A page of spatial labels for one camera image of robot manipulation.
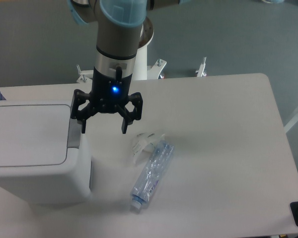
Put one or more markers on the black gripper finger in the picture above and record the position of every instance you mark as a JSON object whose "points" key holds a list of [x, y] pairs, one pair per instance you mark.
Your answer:
{"points": [[130, 116], [83, 106]]}

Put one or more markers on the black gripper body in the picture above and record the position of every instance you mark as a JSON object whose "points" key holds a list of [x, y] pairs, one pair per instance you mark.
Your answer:
{"points": [[109, 95]]}

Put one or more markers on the white plastic trash can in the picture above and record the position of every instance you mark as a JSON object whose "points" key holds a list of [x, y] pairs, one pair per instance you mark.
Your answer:
{"points": [[44, 157]]}

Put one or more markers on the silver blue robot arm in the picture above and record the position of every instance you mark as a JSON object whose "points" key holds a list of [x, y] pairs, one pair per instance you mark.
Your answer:
{"points": [[119, 31]]}

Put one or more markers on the crumpled white plastic wrapper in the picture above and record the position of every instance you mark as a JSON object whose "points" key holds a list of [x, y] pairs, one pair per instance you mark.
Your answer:
{"points": [[145, 142]]}

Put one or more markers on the crushed clear plastic bottle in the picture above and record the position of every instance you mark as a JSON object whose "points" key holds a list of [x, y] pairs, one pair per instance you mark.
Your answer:
{"points": [[151, 174]]}

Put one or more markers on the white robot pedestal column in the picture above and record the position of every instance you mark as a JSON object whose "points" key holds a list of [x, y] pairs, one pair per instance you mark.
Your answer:
{"points": [[140, 68]]}

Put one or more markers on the white pedestal base frame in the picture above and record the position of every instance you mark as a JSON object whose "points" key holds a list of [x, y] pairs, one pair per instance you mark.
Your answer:
{"points": [[153, 72]]}

